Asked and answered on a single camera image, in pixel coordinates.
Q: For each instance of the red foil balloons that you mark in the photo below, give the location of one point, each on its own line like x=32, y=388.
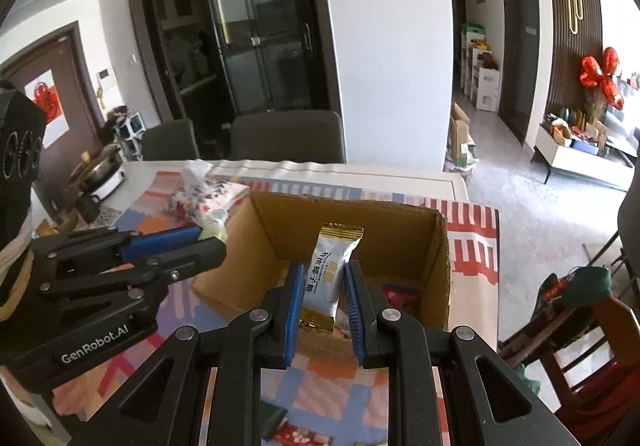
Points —
x=607, y=85

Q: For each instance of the white low cabinet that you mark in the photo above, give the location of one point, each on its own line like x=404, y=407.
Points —
x=575, y=159

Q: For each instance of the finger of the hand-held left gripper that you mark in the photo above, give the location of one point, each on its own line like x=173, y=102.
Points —
x=190, y=258
x=160, y=240

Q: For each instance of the red door poster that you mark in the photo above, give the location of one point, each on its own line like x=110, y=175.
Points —
x=47, y=100

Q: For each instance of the dark glass sliding door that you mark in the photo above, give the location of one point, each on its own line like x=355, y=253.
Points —
x=260, y=25

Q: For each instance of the red snack packet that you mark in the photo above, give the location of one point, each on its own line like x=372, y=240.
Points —
x=300, y=436
x=400, y=298

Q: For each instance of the black mug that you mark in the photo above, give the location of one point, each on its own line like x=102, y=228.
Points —
x=87, y=208

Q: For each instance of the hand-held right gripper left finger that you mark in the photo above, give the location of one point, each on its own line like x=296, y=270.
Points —
x=294, y=316

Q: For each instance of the white shelf unit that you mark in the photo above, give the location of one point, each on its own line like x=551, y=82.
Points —
x=485, y=85

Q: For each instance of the dark hallway door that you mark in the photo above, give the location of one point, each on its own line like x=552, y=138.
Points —
x=520, y=50

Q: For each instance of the hallway cardboard boxes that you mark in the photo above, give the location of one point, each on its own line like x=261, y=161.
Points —
x=460, y=140

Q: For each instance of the electric cooking pot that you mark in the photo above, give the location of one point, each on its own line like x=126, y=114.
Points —
x=102, y=173

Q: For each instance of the dark green snack packet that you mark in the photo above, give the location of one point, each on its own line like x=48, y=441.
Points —
x=272, y=420

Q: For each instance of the white candy with gold ends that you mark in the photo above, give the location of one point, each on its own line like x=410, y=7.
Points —
x=325, y=276

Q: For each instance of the white intercom panel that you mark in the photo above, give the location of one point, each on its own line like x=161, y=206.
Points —
x=104, y=74

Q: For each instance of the pale green candy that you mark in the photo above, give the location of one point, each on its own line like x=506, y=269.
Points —
x=212, y=230

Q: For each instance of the floral tissue pack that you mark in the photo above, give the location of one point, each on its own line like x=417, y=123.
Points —
x=210, y=198

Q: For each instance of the brown entrance door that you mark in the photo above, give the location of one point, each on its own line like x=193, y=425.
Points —
x=75, y=55

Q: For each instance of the gold wall lamp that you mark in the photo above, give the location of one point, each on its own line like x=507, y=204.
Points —
x=571, y=5

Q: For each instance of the dark slatted wall panel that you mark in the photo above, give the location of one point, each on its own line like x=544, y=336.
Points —
x=555, y=50

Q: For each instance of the red garment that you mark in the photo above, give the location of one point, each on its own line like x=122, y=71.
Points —
x=610, y=391

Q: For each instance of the grey dining chair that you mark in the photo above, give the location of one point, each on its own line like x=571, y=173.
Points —
x=167, y=140
x=631, y=226
x=287, y=135

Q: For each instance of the dark green cloth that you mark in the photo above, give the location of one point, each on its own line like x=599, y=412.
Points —
x=590, y=283

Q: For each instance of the dark wooden chair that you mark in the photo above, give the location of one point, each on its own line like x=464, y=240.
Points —
x=620, y=326

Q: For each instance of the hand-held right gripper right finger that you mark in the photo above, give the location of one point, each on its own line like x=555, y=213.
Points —
x=355, y=316

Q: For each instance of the brown cardboard box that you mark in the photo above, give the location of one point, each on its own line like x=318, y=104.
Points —
x=400, y=246

